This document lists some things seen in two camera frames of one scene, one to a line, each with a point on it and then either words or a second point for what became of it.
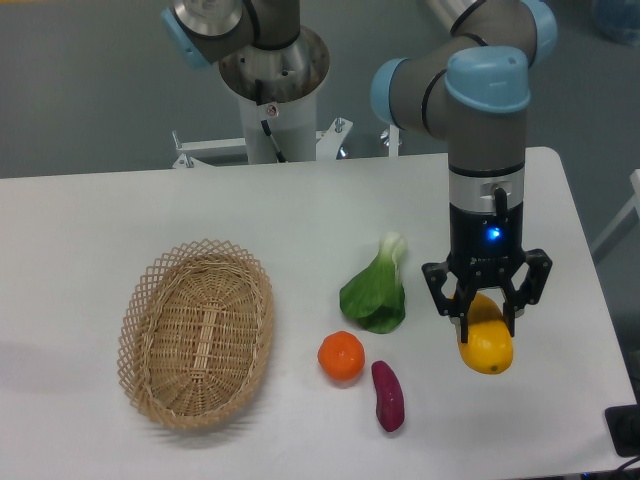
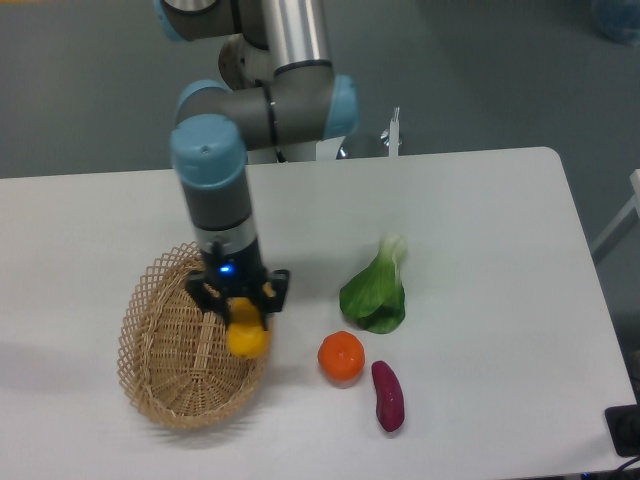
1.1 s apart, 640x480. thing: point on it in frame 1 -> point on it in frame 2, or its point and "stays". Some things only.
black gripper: x=488 y=248 -> x=240 y=273
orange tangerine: x=342 y=356 stays
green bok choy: x=376 y=295 stays
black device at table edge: x=624 y=424 stays
